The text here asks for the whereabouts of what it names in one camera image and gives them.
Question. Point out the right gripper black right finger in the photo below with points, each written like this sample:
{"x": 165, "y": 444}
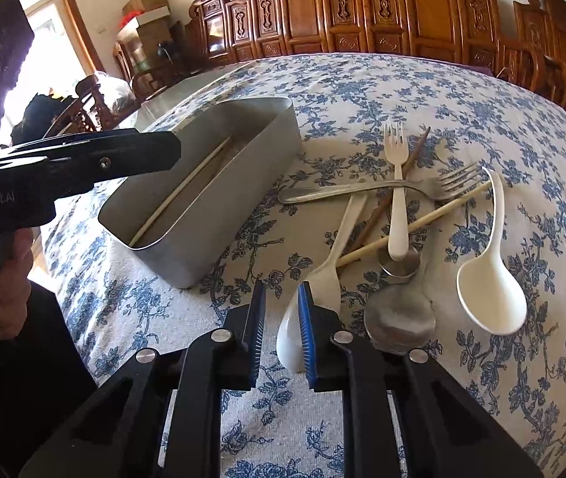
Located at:
{"x": 403, "y": 415}

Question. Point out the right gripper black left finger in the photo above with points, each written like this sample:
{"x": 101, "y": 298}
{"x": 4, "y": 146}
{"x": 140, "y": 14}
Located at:
{"x": 159, "y": 414}

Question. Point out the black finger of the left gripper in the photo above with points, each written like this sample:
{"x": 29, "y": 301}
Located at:
{"x": 103, "y": 155}

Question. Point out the light bamboo chopstick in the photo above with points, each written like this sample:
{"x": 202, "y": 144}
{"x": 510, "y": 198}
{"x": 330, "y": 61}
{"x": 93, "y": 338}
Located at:
{"x": 180, "y": 188}
{"x": 413, "y": 226}

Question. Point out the white plastic soup spoon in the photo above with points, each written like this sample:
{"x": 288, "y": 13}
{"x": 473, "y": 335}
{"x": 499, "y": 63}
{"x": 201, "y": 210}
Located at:
{"x": 486, "y": 289}

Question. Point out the cream long plastic spoon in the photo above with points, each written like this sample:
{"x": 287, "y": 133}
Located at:
{"x": 325, "y": 290}

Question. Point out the stainless steel fork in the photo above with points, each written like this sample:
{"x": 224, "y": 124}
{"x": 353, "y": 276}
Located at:
{"x": 439, "y": 189}

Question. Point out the person left hand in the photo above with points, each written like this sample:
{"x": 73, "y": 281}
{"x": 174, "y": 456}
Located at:
{"x": 15, "y": 288}

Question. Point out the stainless steel spoon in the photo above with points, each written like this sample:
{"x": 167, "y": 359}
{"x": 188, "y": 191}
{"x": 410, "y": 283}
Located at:
{"x": 399, "y": 317}

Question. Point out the grey metal utensil tray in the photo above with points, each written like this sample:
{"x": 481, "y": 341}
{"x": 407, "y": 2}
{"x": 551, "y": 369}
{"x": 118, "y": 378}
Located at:
{"x": 191, "y": 234}

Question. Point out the stacked cardboard boxes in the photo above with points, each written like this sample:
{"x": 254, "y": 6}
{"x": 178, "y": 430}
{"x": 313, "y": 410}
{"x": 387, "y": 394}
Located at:
{"x": 144, "y": 27}

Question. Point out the cream plastic fork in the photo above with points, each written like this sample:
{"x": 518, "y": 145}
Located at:
{"x": 397, "y": 153}

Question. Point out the carved wooden bench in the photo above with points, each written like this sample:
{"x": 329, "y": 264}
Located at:
{"x": 465, "y": 32}

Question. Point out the carved wooden armchair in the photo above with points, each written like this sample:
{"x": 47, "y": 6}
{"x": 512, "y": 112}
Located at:
{"x": 547, "y": 44}

